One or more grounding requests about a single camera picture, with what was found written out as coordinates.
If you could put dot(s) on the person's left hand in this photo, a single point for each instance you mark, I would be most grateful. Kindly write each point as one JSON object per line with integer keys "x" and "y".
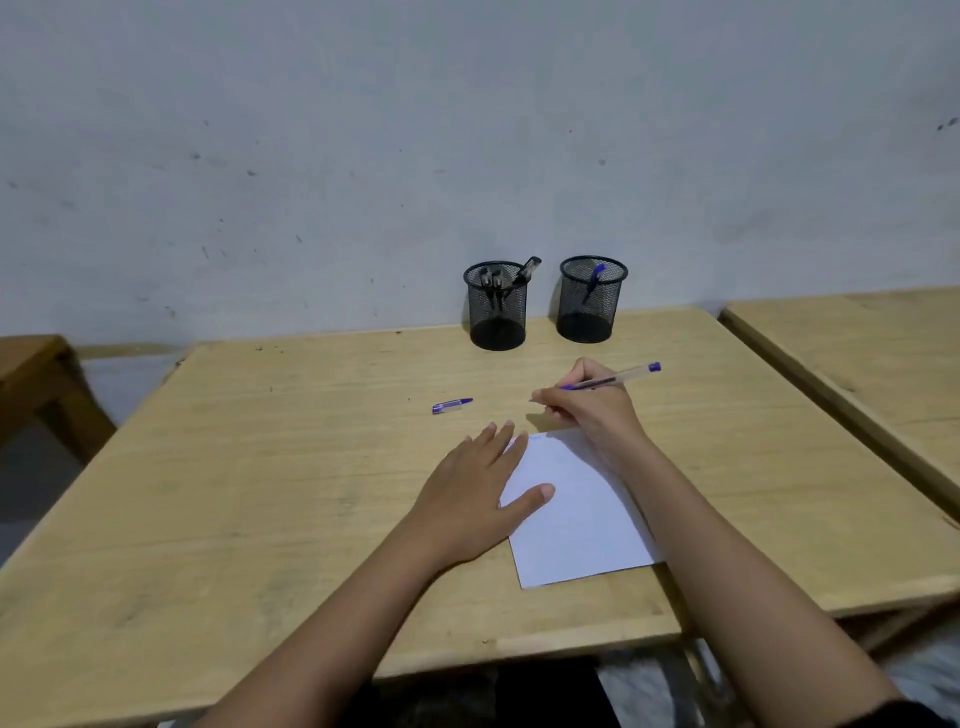
{"x": 465, "y": 502}

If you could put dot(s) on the person's right hand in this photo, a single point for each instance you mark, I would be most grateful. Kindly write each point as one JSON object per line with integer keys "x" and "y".
{"x": 596, "y": 409}

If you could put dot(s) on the person's right fingers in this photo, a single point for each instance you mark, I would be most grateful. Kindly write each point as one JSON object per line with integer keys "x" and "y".
{"x": 559, "y": 397}

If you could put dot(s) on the person's left thumb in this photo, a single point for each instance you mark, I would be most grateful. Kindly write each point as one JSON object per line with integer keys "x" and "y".
{"x": 534, "y": 496}

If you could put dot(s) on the white paper sheet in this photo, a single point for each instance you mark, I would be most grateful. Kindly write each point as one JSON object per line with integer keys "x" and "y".
{"x": 585, "y": 525}

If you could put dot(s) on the clear blue ballpoint pen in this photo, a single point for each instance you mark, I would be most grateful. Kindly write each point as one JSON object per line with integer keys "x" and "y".
{"x": 624, "y": 373}

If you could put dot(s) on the person's right forearm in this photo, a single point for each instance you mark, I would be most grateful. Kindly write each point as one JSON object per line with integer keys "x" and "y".
{"x": 739, "y": 585}

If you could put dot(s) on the person's left forearm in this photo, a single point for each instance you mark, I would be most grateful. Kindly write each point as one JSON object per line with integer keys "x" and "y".
{"x": 337, "y": 637}

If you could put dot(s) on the black mesh pen holder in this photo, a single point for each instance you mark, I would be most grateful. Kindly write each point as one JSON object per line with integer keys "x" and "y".
{"x": 496, "y": 322}
{"x": 591, "y": 315}

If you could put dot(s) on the blue pen cap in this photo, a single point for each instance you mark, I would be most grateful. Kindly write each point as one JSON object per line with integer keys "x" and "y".
{"x": 451, "y": 406}

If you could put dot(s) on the blue capped pen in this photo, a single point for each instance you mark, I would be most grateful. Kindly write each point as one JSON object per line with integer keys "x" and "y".
{"x": 595, "y": 279}

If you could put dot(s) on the black capped pen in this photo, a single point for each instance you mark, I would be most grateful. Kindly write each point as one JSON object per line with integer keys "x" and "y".
{"x": 497, "y": 283}
{"x": 527, "y": 270}
{"x": 484, "y": 279}

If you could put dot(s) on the person's black trousers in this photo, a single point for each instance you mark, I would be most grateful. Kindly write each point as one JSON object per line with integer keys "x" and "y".
{"x": 525, "y": 697}

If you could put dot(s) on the light wooden side table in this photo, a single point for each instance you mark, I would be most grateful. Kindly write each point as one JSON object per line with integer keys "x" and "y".
{"x": 870, "y": 360}

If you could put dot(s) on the person's black sleeve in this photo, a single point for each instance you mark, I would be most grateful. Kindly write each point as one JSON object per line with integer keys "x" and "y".
{"x": 892, "y": 716}

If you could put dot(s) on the brown wooden bench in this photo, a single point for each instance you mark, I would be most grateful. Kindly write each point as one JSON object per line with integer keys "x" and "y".
{"x": 37, "y": 375}

